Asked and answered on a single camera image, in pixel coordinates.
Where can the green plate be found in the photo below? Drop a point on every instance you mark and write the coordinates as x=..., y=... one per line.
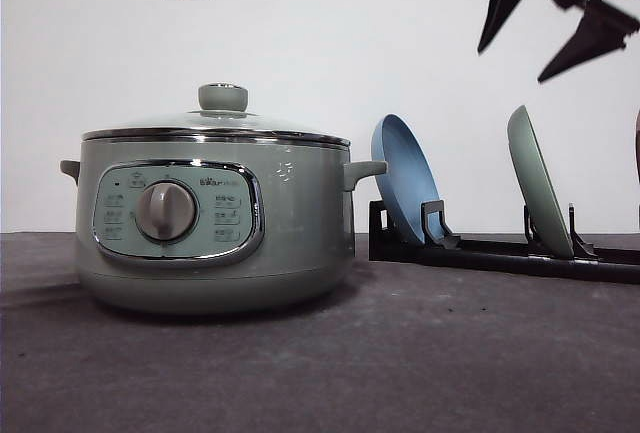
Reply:
x=539, y=188

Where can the glass pot lid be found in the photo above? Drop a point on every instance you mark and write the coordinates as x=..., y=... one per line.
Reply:
x=221, y=120

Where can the blue plate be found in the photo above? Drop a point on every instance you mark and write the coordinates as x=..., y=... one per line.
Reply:
x=410, y=180

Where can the black plate rack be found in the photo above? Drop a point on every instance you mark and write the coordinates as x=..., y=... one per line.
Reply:
x=440, y=245

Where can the green electric steamer pot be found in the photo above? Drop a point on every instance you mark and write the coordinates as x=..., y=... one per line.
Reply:
x=215, y=227

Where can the dark reddish object at edge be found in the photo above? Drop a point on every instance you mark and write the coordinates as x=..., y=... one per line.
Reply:
x=637, y=143

